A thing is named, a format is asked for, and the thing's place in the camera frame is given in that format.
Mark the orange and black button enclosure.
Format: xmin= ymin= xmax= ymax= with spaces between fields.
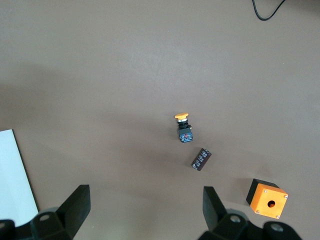
xmin=246 ymin=178 xmax=289 ymax=220

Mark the yellow mushroom push button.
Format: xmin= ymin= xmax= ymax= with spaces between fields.
xmin=174 ymin=112 xmax=195 ymax=145

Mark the white drawer cabinet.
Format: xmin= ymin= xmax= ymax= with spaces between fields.
xmin=0 ymin=129 xmax=40 ymax=219

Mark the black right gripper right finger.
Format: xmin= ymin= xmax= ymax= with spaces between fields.
xmin=198 ymin=186 xmax=303 ymax=240

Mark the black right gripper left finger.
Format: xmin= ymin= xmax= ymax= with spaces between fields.
xmin=0 ymin=184 xmax=91 ymax=240

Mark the black looped cable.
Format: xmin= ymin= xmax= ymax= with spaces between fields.
xmin=251 ymin=0 xmax=287 ymax=22

